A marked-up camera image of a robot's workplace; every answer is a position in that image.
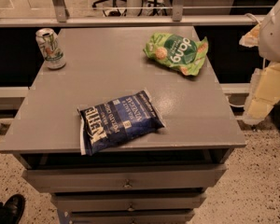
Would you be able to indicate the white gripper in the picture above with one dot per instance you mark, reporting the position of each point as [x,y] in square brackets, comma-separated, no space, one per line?
[275,36]

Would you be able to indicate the green rice chip bag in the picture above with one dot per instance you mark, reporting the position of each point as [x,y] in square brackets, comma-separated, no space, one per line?
[177,52]

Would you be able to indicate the blue Kettle chips bag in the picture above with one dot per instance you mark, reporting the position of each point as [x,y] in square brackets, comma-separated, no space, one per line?
[117,122]

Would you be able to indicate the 7up soda can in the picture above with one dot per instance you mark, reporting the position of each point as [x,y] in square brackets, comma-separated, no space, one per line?
[47,41]

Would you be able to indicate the grey drawer cabinet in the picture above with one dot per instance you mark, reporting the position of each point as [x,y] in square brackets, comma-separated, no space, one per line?
[157,178]

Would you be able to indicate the black shoe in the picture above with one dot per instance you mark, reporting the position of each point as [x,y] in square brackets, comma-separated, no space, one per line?
[12,210]

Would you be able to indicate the metal railing frame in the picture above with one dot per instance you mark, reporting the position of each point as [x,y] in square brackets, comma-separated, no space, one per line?
[77,13]

